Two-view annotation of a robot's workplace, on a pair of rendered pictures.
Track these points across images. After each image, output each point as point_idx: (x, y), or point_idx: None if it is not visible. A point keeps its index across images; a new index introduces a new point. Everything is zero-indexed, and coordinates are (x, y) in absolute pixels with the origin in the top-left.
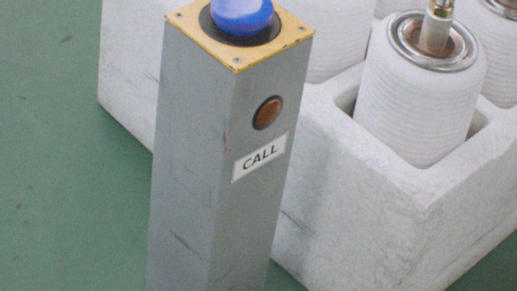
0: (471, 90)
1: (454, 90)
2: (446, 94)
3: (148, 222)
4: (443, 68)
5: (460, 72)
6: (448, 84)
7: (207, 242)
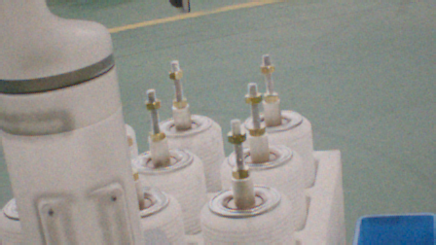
0: (19, 235)
1: (5, 229)
2: (4, 232)
3: None
4: (7, 214)
5: (16, 221)
6: (4, 225)
7: None
